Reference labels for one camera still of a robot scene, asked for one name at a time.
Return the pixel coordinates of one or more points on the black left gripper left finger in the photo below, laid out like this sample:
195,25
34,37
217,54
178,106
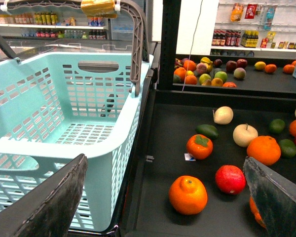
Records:
47,210

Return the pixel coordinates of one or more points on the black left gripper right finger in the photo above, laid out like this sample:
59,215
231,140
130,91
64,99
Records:
274,196

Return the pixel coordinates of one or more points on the orange behind right finger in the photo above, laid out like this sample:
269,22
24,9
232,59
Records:
256,213

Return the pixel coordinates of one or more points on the green lime lower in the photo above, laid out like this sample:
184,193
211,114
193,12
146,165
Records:
288,148

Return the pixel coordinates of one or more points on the green lime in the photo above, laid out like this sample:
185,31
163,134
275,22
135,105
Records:
276,126
288,148

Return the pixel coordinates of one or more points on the red pomegranate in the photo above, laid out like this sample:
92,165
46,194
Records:
230,179

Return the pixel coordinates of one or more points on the large bumpy orange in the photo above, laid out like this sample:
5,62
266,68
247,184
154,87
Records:
265,149

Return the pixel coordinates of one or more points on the green lime upper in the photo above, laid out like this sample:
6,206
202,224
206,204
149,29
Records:
276,126

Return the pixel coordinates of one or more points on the white pear centre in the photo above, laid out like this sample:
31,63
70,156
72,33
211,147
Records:
243,134

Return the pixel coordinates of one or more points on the front orange tangerine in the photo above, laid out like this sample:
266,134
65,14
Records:
188,195

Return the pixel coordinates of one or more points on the orange persimmon with green calyx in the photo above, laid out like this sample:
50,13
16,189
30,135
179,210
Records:
199,146

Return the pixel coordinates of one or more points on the dark green avocado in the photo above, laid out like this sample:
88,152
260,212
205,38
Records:
207,130

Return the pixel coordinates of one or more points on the light teal shopping basket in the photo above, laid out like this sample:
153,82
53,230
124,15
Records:
55,106

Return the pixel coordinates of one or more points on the white price tag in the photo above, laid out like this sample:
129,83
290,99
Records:
188,157

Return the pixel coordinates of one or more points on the white pear left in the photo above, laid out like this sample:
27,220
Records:
223,115

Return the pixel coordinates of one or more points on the grey basket handle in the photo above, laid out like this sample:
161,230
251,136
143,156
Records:
139,44

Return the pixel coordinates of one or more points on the black shelf upright post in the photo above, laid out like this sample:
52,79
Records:
169,36

